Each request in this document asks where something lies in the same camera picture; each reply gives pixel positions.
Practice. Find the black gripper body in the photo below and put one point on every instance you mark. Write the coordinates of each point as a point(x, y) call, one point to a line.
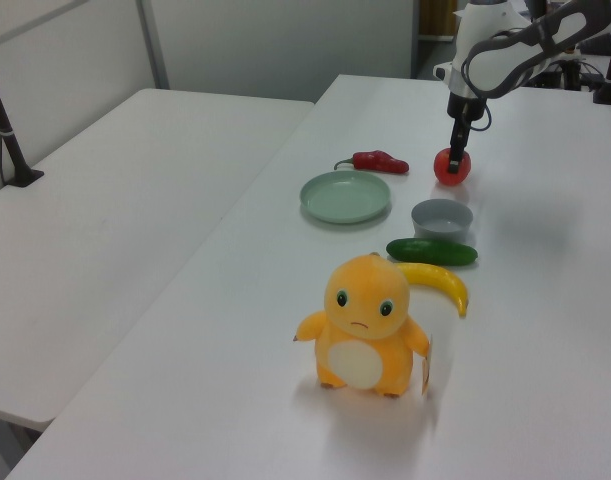
point(460, 104)

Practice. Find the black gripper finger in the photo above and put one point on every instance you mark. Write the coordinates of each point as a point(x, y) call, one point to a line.
point(456, 145)
point(469, 134)

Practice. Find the red apple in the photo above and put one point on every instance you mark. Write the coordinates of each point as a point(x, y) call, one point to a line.
point(442, 167)

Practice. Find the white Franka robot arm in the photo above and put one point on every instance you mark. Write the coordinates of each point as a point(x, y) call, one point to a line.
point(505, 55)

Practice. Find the grey bowl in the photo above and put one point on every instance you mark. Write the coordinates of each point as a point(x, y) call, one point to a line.
point(441, 220)

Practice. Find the red chili pepper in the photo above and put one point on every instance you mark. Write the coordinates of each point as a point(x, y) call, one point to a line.
point(380, 161)

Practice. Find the yellow-brown cabinet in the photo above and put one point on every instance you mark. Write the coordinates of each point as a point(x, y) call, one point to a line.
point(435, 17)

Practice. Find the green cucumber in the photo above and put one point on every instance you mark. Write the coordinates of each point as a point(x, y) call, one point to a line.
point(430, 252)

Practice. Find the pale green plate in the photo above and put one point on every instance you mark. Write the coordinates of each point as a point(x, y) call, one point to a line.
point(345, 197)

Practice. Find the yellow banana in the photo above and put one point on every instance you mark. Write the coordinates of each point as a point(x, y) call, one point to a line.
point(447, 285)

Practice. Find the black clamp stand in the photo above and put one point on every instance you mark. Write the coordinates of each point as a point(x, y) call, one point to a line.
point(610, 85)

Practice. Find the orange dragon plush toy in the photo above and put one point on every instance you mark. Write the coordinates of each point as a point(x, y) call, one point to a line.
point(360, 325)

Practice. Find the paper plush toy tag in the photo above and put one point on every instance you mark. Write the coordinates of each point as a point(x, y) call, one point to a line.
point(426, 372)

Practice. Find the grey partition post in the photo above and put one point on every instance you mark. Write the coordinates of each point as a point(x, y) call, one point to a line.
point(152, 42)

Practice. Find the black camera stand pole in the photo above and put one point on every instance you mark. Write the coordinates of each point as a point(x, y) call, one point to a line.
point(7, 135)

